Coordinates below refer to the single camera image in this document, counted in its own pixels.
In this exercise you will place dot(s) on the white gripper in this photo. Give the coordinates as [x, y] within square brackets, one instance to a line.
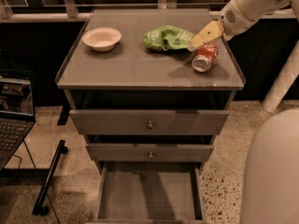
[235, 20]

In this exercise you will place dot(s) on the red coke can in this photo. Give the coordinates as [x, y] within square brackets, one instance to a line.
[205, 58]

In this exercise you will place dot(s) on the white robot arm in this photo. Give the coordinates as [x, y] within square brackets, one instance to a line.
[270, 193]

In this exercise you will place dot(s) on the grey drawer cabinet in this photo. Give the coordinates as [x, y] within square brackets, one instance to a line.
[130, 77]

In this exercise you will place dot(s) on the grey top drawer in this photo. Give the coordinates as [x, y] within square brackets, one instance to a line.
[149, 122]

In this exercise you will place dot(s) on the grey middle drawer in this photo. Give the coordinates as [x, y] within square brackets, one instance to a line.
[149, 152]

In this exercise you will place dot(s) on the grey open bottom drawer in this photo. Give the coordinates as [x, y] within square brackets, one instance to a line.
[150, 193]

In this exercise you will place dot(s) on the green chip bag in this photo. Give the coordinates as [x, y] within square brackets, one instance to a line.
[166, 38]

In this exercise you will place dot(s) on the white bowl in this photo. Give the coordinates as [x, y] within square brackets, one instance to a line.
[102, 38]

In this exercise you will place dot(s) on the black laptop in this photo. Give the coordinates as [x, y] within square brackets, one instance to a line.
[17, 115]

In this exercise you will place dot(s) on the black laptop stand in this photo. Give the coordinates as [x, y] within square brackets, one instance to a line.
[42, 176]

